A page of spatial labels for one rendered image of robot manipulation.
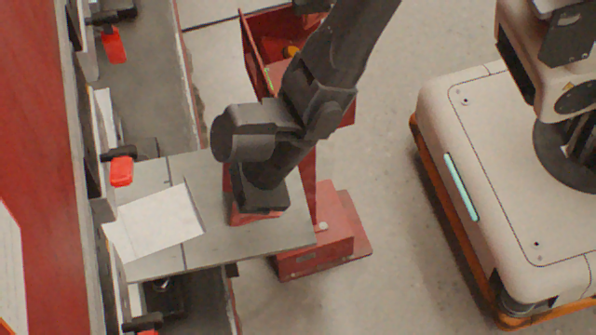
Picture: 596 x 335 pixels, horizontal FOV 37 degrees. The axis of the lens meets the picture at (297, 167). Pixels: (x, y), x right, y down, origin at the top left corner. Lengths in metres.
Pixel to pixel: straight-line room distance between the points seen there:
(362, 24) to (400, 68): 1.62
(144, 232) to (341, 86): 0.37
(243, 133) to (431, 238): 1.35
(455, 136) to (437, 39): 0.57
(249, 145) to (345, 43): 0.17
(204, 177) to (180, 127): 0.21
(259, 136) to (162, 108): 0.46
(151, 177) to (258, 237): 0.18
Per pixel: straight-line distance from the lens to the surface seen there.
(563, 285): 2.07
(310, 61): 1.03
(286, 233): 1.23
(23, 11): 0.77
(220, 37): 2.68
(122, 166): 0.95
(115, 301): 0.93
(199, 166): 1.29
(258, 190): 1.15
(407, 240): 2.33
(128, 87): 1.53
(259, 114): 1.05
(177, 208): 1.26
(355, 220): 2.34
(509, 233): 2.07
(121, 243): 1.25
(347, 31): 0.99
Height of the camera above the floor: 2.11
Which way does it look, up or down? 61 degrees down
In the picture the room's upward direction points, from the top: 2 degrees counter-clockwise
